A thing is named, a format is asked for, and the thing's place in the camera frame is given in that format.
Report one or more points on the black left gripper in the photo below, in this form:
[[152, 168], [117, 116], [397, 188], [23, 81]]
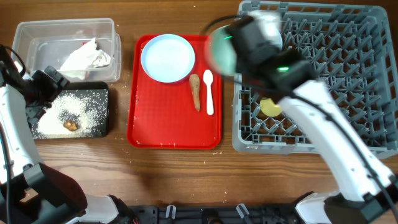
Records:
[[53, 89]]

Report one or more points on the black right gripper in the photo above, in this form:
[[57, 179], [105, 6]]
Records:
[[273, 51]]

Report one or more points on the light green bowl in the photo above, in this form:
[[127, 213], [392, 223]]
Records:
[[220, 54]]

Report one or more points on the white napkin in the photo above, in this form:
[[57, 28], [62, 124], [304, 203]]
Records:
[[102, 59], [87, 56]]

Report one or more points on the white rice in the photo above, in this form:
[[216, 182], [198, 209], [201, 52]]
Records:
[[74, 112]]

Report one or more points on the brown food scrap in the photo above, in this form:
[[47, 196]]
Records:
[[70, 125]]

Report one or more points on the yellow plastic cup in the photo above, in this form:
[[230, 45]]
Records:
[[269, 108]]

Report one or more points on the white plastic spoon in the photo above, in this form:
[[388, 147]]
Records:
[[208, 80]]

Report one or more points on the brown carrot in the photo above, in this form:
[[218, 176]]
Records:
[[195, 88]]

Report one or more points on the large light blue plate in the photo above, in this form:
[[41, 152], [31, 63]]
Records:
[[168, 58]]

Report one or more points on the light blue rice bowl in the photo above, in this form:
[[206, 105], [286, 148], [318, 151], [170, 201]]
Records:
[[270, 26]]

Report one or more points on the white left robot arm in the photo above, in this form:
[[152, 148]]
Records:
[[32, 192]]

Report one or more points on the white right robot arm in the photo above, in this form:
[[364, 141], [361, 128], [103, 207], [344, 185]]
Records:
[[366, 187]]

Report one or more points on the black waste tray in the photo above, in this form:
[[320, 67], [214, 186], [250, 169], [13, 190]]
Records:
[[99, 102]]

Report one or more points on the grey dishwasher rack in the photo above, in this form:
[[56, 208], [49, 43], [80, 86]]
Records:
[[350, 47]]

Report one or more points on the clear plastic bin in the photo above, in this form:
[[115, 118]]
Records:
[[43, 43]]

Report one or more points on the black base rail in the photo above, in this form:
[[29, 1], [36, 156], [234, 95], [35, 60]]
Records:
[[264, 214]]

